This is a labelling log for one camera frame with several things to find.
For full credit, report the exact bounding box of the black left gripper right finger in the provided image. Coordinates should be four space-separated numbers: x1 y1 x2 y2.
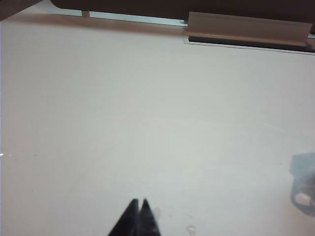
138 198 162 236

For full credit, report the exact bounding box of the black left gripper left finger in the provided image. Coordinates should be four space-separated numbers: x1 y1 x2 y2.
107 198 140 236

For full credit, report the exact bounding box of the brown desk partition panel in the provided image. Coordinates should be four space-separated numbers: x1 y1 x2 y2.
0 0 315 22

